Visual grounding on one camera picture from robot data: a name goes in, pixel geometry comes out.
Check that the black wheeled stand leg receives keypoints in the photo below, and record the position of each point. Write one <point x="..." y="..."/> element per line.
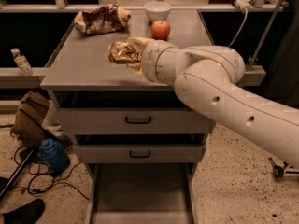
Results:
<point x="279" y="171"/>

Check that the brown backpack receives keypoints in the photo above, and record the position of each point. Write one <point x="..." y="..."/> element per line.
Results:
<point x="29" y="118"/>

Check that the grey open bottom drawer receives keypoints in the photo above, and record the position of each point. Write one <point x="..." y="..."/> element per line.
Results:
<point x="141" y="193"/>

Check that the white bowl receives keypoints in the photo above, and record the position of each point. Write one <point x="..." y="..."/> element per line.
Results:
<point x="157" y="10"/>

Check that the black shoe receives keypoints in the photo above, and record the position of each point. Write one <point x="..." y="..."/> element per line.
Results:
<point x="27" y="214"/>

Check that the grey drawer cabinet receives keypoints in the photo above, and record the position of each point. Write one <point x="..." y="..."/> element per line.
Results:
<point x="82" y="76"/>

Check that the red apple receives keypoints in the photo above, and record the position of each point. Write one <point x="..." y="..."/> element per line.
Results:
<point x="160" y="30"/>

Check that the blue water jug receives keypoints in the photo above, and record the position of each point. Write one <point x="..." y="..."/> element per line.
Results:
<point x="53" y="154"/>

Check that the grey top drawer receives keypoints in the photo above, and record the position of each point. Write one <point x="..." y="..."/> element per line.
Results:
<point x="111" y="121"/>

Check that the clear plastic water bottle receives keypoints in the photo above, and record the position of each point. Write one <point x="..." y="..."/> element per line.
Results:
<point x="21" y="61"/>

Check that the metal tripod pole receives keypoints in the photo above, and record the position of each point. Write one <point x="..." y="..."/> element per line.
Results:
<point x="277" y="8"/>

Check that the brown crumpled chip bag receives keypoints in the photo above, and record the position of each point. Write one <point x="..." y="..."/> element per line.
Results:
<point x="108" y="18"/>

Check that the black middle drawer handle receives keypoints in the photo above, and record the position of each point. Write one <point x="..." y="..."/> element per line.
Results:
<point x="139" y="154"/>

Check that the black drawer handle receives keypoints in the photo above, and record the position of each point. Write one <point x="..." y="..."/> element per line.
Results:
<point x="138" y="121"/>
<point x="139" y="154"/>

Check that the grey middle drawer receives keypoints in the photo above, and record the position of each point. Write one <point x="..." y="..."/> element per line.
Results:
<point x="159" y="153"/>

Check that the black top drawer handle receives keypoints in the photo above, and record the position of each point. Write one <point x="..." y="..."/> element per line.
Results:
<point x="138" y="121"/>

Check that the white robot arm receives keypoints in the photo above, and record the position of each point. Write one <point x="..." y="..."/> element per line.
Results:
<point x="205" y="78"/>

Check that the dark cabinet at right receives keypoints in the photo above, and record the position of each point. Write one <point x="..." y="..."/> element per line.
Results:
<point x="283" y="77"/>

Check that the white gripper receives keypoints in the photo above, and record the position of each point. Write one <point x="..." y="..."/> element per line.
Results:
<point x="151" y="61"/>

